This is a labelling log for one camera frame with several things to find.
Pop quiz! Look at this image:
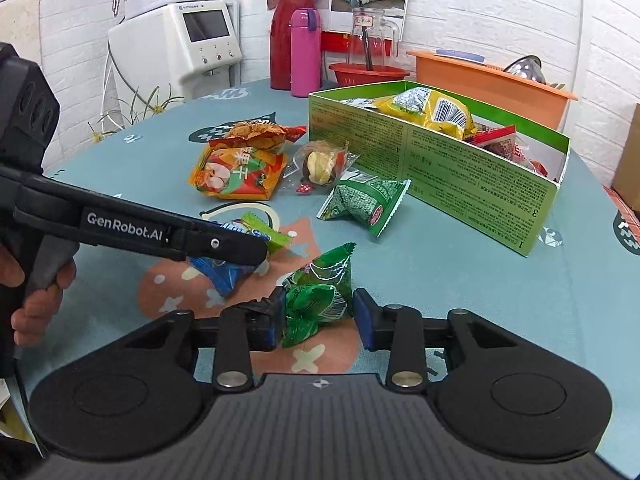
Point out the white water dispenser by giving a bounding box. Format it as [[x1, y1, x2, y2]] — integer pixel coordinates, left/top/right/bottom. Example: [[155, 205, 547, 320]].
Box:
[[107, 0, 243, 111]]

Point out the red banner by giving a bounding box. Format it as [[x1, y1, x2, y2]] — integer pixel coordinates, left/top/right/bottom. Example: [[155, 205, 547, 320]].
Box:
[[320, 30, 351, 52]]

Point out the small green candy packet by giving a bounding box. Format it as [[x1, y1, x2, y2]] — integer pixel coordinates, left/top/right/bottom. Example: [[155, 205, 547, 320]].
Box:
[[240, 212, 292, 256]]

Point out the green cardboard box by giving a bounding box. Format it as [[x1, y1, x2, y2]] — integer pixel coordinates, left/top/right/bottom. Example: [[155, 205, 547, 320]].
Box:
[[307, 80, 571, 257]]

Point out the orange chip packet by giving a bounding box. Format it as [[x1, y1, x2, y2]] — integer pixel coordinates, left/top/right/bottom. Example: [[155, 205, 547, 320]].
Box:
[[209, 120, 307, 153]]

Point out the shiny green snack packet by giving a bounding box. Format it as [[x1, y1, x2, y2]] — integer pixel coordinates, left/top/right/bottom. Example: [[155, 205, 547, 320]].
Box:
[[280, 242, 357, 350]]

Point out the red thermos jug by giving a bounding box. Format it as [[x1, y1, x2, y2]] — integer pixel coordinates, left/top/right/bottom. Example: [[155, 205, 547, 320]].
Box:
[[270, 0, 317, 92]]

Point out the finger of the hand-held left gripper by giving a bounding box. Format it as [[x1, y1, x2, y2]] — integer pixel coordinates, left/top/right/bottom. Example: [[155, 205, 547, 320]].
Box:
[[165, 220, 272, 267]]

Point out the beige board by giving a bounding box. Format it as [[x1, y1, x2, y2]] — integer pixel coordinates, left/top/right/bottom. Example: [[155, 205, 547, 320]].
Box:
[[0, 0, 41, 66]]

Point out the blue snack packet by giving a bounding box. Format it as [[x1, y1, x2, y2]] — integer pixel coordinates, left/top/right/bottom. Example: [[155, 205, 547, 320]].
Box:
[[187, 220, 271, 298]]

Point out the person's left hand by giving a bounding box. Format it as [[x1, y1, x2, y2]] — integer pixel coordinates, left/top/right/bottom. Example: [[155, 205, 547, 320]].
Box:
[[0, 247, 77, 347]]

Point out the red checked cloth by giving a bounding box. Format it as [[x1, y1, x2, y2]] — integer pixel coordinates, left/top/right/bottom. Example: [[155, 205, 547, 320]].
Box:
[[602, 185, 640, 221]]

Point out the pink water bottle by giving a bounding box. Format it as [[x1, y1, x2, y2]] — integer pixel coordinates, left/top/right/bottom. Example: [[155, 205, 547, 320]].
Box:
[[290, 8, 322, 98]]

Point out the blue lidded bowl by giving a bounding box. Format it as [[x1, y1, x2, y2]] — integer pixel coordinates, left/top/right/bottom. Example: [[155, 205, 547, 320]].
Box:
[[435, 49, 486, 63]]

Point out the clear glass pitcher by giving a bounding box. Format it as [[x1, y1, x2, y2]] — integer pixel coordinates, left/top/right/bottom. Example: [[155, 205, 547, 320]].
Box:
[[347, 7, 402, 68]]

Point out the red plastic colander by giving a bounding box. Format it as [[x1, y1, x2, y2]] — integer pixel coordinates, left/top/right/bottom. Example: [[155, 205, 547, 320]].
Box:
[[328, 62, 411, 88]]

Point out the red and silver snack packet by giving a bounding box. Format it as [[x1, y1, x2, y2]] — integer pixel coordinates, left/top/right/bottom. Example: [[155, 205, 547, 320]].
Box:
[[492, 142, 551, 178]]

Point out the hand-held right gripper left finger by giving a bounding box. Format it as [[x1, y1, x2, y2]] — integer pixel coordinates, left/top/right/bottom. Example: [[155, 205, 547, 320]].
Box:
[[125, 287, 287, 393]]

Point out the green pyramid snack packet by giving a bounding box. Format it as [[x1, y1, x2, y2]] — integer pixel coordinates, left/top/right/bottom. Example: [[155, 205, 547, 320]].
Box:
[[317, 170, 412, 238]]

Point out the orange plastic basin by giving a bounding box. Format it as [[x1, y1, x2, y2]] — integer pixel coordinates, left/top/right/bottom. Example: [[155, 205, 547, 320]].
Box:
[[406, 49, 578, 131]]

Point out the steel bowl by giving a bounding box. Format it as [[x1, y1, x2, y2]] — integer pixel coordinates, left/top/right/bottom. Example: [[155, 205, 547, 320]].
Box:
[[502, 56, 546, 85]]

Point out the yellow snack packet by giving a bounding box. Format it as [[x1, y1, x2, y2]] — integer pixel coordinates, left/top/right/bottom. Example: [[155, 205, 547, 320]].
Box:
[[375, 86, 476, 141]]

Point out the yellow flowered plant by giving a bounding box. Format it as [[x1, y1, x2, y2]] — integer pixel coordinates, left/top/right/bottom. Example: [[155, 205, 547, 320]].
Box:
[[87, 85, 186, 143]]

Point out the teal printed tablecloth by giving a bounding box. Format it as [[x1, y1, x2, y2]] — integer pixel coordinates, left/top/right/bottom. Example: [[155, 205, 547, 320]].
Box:
[[15, 77, 640, 476]]

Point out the clear chocolate ball packet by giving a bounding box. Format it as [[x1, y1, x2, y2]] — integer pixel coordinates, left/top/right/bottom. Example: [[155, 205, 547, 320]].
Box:
[[282, 141, 362, 195]]

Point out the orange apple print packet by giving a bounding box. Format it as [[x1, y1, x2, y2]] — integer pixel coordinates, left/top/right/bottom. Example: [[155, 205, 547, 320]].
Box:
[[189, 146, 290, 202]]

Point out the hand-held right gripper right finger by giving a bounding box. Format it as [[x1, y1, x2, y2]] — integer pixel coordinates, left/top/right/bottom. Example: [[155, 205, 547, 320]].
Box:
[[352, 288, 521, 393]]

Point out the white plastic strap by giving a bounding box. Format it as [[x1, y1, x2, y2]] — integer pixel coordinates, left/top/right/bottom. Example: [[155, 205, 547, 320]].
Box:
[[200, 201, 281, 233]]

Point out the brown cardboard box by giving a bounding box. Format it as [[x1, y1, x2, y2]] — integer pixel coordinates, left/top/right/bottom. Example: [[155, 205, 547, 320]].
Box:
[[612, 102, 640, 198]]

